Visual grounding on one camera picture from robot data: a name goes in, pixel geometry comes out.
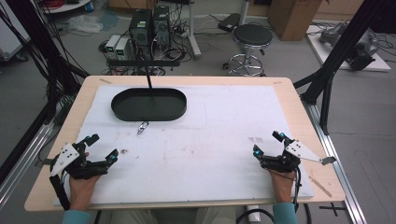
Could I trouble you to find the flat black case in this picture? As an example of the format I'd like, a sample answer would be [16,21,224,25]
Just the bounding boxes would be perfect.
[217,12,242,33]

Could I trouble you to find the aluminium rail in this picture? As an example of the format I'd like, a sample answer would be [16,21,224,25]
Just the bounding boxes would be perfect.
[0,122,55,208]
[303,101,368,224]

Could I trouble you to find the black round stool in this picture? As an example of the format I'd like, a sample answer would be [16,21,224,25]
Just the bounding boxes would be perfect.
[221,23,275,77]

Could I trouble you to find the person's left hand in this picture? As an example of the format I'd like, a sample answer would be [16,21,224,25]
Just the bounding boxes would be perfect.
[68,151,103,212]

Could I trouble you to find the brown cardboard box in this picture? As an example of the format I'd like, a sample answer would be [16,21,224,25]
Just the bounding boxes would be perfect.
[267,0,324,42]

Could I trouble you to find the white power supply unit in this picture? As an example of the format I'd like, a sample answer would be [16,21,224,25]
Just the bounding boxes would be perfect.
[105,34,122,61]
[114,37,131,61]

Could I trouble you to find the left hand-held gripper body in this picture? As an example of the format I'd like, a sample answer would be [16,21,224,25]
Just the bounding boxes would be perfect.
[38,141,110,180]

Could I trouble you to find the white foam mat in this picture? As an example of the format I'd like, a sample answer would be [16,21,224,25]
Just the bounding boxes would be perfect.
[51,84,315,207]

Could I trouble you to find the clear plastic bag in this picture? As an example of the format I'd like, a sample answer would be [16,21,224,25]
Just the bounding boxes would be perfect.
[65,14,105,35]

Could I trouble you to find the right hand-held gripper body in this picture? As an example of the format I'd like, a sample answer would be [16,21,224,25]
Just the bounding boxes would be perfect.
[261,139,338,174]

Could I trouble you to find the left hand-held gripper black cable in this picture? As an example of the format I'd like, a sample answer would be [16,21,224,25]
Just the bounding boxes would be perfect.
[49,173,72,212]

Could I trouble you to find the slim black computer tower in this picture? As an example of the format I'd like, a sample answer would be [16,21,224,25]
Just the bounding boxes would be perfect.
[151,5,172,49]

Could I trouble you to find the black oval tray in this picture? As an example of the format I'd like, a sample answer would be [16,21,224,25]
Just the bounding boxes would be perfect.
[110,87,188,122]

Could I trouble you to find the person's right hand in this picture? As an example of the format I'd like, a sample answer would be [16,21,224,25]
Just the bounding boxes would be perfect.
[268,169,297,204]

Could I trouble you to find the right hand-held gripper black cable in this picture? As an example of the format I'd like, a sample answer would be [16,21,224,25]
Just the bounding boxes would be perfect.
[290,165,304,214]

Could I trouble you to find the black camera stand with crossbar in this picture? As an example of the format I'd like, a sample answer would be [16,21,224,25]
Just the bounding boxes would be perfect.
[106,59,181,98]

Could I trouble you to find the hand-held gripper black cable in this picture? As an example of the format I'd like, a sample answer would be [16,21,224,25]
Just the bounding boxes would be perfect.
[49,173,72,212]
[290,165,304,214]

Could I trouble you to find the white table leg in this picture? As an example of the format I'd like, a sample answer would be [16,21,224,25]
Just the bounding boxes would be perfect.
[186,0,203,61]

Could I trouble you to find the large black computer tower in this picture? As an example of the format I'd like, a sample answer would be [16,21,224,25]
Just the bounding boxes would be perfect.
[128,8,154,61]

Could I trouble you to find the white floor board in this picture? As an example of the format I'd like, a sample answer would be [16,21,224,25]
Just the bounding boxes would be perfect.
[305,23,392,73]

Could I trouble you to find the black metal frame post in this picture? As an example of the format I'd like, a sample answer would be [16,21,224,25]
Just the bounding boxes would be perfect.
[0,0,92,125]
[292,0,389,136]

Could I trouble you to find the black looped cable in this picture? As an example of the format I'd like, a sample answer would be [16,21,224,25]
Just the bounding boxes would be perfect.
[235,207,276,224]

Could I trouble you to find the silver metal carabiner clip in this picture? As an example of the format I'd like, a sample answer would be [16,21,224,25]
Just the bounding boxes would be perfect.
[136,120,150,136]

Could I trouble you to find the thin wooden stick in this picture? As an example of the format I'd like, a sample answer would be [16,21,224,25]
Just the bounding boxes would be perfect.
[308,175,333,199]

